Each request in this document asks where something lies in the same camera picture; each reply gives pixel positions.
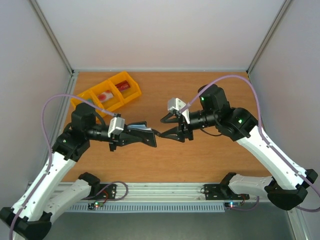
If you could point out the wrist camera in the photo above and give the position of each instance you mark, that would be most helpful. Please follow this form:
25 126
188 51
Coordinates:
179 108
116 126

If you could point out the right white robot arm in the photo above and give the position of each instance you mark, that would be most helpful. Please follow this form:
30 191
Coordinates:
287 185

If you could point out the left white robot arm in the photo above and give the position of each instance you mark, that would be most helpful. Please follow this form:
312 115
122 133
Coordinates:
32 216

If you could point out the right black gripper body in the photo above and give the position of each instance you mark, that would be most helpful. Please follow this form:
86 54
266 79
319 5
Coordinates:
185 128

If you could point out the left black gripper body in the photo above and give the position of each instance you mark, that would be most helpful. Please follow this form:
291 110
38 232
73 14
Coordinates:
114 140

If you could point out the black leather card holder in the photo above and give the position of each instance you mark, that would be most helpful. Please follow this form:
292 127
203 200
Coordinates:
139 132

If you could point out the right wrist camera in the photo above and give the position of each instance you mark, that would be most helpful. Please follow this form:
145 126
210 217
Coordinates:
179 108

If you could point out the yellow bin middle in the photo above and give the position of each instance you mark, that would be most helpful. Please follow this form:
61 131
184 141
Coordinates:
111 105

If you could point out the grey slotted cable duct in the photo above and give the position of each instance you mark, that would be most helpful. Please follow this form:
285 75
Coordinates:
164 207

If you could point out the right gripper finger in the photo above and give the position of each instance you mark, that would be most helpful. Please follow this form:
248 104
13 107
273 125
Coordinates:
170 118
172 134

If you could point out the dark red card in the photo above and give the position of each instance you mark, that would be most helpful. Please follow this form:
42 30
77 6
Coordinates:
123 86

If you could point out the yellow bin right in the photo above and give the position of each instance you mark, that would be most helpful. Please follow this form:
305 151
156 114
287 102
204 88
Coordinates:
131 94

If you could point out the white red card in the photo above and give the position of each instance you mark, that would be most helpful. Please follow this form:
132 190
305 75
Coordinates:
105 96

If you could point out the base mount plate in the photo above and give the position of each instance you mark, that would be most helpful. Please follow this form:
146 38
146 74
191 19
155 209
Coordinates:
221 192
106 191

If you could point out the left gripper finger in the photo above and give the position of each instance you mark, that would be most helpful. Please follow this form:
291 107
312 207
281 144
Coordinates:
136 127
148 138

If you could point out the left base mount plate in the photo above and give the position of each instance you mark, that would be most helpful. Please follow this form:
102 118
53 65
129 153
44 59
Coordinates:
106 191

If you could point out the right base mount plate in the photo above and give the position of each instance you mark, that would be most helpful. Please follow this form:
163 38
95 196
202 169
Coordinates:
221 192

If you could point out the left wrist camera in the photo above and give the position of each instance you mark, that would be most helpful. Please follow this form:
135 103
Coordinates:
116 126

